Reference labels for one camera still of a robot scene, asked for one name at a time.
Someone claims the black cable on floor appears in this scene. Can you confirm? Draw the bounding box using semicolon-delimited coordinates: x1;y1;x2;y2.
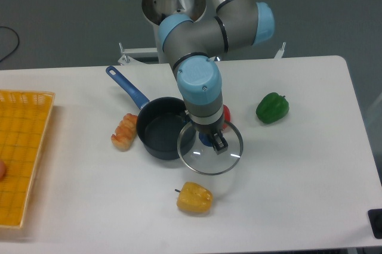
0;26;20;63

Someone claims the black device at table edge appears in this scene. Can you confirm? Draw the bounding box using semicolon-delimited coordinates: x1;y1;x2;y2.
368;209;382;239

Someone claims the green bell pepper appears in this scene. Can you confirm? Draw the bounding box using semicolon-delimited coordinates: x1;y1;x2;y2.
255;92;289;124

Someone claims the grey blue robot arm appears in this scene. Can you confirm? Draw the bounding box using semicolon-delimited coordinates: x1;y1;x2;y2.
143;0;275;153

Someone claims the orange shrimp toy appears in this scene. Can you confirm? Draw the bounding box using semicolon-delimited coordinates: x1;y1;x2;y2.
110;113;138;151

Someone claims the dark pot with blue handle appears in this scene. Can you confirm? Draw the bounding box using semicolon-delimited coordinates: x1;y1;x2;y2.
106;66;189;160

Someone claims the yellow bell pepper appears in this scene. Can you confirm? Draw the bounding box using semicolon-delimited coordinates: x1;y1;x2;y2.
176;182;214;213

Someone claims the yellow wicker basket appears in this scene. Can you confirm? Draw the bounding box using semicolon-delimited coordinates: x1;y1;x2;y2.
1;89;55;228

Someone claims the glass lid with blue knob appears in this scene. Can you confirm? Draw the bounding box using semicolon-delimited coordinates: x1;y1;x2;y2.
177;122;244;175

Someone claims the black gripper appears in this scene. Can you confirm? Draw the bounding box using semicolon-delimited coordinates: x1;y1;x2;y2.
193;121;228;154

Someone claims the orange fruit in basket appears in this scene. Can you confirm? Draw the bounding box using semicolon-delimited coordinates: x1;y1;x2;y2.
0;160;7;179

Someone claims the red bell pepper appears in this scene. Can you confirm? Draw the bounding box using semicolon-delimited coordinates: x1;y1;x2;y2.
222;104;231;130

